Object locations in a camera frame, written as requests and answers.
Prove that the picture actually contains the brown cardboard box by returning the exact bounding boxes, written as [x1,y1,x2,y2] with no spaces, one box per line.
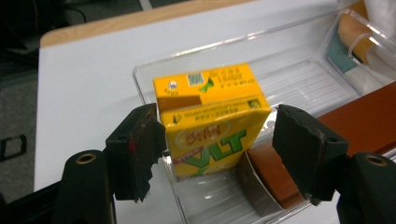
[236,81,396,217]

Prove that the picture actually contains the clear plastic tray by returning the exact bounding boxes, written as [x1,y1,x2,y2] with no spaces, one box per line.
[132,8,396,224]

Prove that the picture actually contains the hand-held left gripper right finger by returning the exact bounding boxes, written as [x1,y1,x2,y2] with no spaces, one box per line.
[272,104,349,206]

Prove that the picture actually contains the yellow drink carton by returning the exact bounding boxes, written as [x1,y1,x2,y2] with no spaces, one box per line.
[152,63,272,181]

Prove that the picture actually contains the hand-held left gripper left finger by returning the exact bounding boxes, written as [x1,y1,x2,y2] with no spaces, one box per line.
[105,103,167,203]

